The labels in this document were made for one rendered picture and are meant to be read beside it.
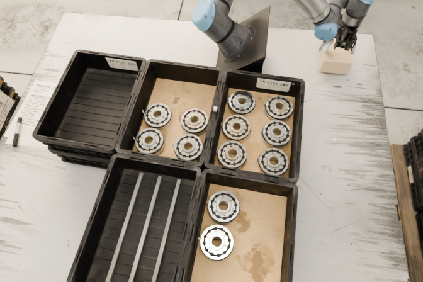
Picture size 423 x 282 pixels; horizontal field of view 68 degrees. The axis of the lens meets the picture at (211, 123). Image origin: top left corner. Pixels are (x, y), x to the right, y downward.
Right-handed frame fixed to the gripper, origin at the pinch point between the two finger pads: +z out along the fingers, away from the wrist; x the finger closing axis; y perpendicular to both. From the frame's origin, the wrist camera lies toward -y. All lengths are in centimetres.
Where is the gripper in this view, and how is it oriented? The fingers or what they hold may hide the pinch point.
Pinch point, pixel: (335, 51)
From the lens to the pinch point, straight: 154.1
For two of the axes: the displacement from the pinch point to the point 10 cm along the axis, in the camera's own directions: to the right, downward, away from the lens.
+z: 0.3, 4.7, 8.8
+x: 9.9, 1.0, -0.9
